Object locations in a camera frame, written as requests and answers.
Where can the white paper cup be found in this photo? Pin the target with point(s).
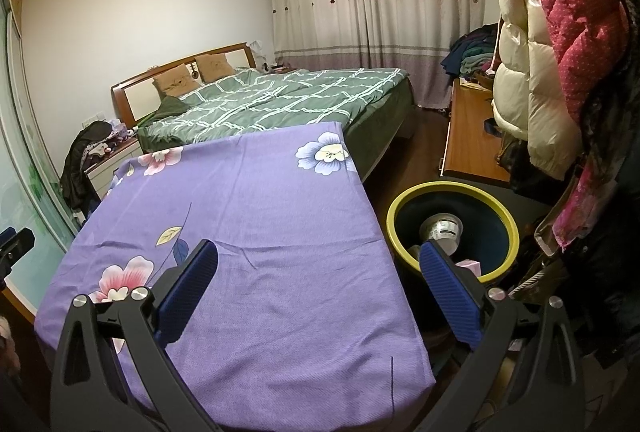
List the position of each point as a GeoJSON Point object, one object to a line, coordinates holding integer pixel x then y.
{"type": "Point", "coordinates": [442, 229]}

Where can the cream down jacket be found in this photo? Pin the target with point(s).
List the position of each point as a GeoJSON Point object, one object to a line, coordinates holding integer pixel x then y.
{"type": "Point", "coordinates": [535, 87]}

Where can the pile of dark clothes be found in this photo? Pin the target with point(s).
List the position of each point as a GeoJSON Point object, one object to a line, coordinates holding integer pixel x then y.
{"type": "Point", "coordinates": [470, 50]}

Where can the pink milk carton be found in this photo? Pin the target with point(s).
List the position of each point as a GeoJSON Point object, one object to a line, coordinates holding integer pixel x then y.
{"type": "Point", "coordinates": [470, 268]}

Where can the pink and cream curtain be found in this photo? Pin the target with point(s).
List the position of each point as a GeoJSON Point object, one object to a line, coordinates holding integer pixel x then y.
{"type": "Point", "coordinates": [380, 12]}

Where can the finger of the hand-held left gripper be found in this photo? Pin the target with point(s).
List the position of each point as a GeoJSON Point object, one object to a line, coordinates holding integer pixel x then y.
{"type": "Point", "coordinates": [15, 252]}

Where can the wooden bed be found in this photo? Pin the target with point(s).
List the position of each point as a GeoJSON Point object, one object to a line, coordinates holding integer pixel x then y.
{"type": "Point", "coordinates": [137, 95]}

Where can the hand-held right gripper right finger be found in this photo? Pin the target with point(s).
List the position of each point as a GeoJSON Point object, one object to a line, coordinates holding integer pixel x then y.
{"type": "Point", "coordinates": [450, 297]}

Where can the dark bin with yellow rim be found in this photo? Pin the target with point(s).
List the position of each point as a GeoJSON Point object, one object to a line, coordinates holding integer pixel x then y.
{"type": "Point", "coordinates": [480, 222]}

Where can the black jacket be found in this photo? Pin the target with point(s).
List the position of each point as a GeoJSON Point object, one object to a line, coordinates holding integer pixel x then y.
{"type": "Point", "coordinates": [75, 167]}

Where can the person's left hand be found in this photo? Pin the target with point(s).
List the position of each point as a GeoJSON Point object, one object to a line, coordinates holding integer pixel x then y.
{"type": "Point", "coordinates": [7, 347]}

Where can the green plaid quilt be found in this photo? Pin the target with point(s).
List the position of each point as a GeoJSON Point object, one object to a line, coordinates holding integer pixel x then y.
{"type": "Point", "coordinates": [300, 100]}

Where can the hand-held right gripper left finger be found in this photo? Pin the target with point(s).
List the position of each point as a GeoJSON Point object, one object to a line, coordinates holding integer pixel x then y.
{"type": "Point", "coordinates": [187, 292]}

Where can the brown pillow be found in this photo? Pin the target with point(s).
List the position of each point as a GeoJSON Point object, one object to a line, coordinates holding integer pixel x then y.
{"type": "Point", "coordinates": [176, 81]}
{"type": "Point", "coordinates": [214, 67]}

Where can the pink dotted down jacket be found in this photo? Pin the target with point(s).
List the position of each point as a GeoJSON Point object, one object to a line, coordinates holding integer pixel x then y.
{"type": "Point", "coordinates": [575, 12]}

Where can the white nightstand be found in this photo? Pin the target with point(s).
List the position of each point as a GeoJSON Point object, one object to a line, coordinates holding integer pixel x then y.
{"type": "Point", "coordinates": [105, 172]}

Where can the white wall socket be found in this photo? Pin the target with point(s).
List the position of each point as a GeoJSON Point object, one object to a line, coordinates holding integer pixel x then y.
{"type": "Point", "coordinates": [94, 117]}

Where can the purple floral tablecloth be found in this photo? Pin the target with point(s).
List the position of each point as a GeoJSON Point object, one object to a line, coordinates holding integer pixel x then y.
{"type": "Point", "coordinates": [280, 232]}

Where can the dark green garment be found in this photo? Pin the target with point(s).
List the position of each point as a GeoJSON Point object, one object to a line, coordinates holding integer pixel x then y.
{"type": "Point", "coordinates": [167, 108]}

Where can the sliding glass door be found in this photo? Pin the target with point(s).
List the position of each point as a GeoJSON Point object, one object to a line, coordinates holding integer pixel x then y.
{"type": "Point", "coordinates": [30, 192]}

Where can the pile of clothes on nightstand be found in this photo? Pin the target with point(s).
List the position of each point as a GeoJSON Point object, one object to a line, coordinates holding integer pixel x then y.
{"type": "Point", "coordinates": [107, 147]}

